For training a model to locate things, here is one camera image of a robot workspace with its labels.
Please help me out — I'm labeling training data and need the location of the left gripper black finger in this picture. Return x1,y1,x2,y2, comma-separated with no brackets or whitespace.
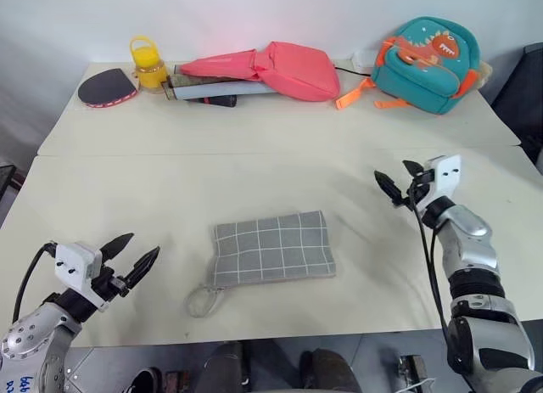
100,233,135,261
124,244,162,290

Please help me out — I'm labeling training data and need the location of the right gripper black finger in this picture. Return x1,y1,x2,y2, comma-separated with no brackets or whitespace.
373,169,402,201
402,159,425,178

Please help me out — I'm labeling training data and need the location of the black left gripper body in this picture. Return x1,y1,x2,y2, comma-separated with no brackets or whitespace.
90,261,131,304

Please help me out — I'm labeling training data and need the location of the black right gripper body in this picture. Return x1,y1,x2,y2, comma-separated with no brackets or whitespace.
391,171,434,211

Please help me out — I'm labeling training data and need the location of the grey checked fabric pouch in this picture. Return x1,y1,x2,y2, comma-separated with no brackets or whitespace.
184,210,339,320

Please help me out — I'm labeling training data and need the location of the teal dinosaur backpack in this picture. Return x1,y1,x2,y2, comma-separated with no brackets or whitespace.
334,15,483,115

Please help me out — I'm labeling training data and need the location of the black and white shoe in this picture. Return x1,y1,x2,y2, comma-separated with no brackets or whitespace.
126,366,163,393

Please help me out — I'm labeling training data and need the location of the dark rounded cylinder shape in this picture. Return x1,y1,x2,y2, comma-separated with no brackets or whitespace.
202,340,248,393

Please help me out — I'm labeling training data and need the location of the pink fabric bag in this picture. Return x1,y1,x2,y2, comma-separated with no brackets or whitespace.
179,40,343,103

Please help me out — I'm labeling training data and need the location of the black table tennis paddle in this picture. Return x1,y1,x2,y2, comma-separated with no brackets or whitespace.
77,67,141,110

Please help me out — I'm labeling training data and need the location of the black cylindrical object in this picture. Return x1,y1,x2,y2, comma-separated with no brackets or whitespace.
186,94,238,110

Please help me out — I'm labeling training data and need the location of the brown flat box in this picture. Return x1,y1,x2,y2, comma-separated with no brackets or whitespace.
168,63,221,88

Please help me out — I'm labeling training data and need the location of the grey rolled mat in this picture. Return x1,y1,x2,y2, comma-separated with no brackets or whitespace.
160,79,279,103

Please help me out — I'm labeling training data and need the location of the dark brown rounded shape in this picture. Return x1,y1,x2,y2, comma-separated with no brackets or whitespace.
298,348,362,393

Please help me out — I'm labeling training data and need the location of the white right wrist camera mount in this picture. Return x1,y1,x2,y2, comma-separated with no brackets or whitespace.
417,154,463,216

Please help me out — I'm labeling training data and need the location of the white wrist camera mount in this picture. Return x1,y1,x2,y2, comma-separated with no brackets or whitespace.
54,241,108,312
417,154,463,216

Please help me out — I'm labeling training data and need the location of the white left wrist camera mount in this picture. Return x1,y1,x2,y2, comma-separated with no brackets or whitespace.
54,241,108,312

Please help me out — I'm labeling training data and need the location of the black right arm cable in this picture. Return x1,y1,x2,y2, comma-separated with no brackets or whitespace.
407,183,453,368

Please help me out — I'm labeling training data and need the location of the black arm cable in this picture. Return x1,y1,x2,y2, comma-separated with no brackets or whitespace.
11,241,59,325
407,183,453,368

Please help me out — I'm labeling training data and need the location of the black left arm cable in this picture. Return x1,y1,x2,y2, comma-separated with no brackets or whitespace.
11,241,59,325

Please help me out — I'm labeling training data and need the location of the thin black power cable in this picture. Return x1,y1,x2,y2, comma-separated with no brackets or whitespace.
333,65,375,77

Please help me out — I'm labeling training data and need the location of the yellow plastic jar with handle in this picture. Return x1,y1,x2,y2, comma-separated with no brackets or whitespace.
128,35,169,91

